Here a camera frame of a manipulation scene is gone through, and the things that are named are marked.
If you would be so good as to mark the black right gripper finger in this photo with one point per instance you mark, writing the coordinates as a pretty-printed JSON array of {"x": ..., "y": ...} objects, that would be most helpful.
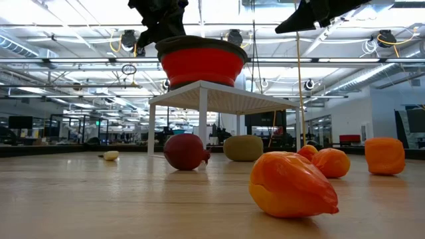
[{"x": 308, "y": 16}]

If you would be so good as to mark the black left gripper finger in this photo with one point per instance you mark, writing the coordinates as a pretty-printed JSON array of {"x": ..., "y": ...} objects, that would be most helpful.
[
  {"x": 171, "y": 30},
  {"x": 146, "y": 38}
]

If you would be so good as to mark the red collapsible bowl grey rim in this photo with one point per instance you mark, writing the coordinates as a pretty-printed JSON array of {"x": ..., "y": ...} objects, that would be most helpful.
[{"x": 202, "y": 66}]

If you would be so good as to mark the small orange pepper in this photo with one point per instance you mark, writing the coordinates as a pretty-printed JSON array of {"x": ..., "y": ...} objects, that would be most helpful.
[
  {"x": 307, "y": 152},
  {"x": 332, "y": 163}
]

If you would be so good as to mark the brown kiwi fruit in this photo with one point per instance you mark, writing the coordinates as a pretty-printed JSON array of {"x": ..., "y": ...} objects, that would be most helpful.
[{"x": 243, "y": 148}]

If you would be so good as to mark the orange tangerine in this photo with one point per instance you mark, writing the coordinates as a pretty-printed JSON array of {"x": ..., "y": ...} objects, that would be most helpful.
[{"x": 384, "y": 156}]

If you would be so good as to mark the orange yellow pepper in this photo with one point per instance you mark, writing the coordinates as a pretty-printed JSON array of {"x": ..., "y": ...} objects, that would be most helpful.
[{"x": 292, "y": 186}]

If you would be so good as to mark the white perforated metal shelf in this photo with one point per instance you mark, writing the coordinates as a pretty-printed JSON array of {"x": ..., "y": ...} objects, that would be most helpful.
[{"x": 225, "y": 99}]

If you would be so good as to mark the dark red pomegranate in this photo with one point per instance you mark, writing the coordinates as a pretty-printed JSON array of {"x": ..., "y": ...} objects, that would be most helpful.
[{"x": 184, "y": 152}]

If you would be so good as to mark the small pale yellow piece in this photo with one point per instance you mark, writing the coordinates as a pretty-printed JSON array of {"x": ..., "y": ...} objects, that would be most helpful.
[{"x": 111, "y": 155}]

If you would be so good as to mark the red box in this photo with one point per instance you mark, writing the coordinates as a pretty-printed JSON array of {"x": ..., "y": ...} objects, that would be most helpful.
[{"x": 349, "y": 138}]

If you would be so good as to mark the black monitor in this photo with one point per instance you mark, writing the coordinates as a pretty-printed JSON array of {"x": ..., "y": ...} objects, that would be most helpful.
[{"x": 20, "y": 123}]

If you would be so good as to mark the black wall panel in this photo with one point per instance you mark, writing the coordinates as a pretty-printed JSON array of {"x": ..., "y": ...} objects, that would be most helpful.
[{"x": 416, "y": 121}]

